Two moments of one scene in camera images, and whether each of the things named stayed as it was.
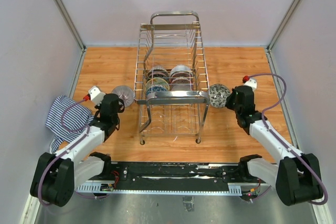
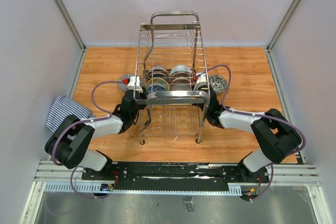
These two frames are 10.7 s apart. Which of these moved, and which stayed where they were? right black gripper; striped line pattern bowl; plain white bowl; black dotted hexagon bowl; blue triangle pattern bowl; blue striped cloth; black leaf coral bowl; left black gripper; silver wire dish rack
Moved: right black gripper; left black gripper; striped line pattern bowl
Stayed: plain white bowl; blue striped cloth; black leaf coral bowl; blue triangle pattern bowl; silver wire dish rack; black dotted hexagon bowl
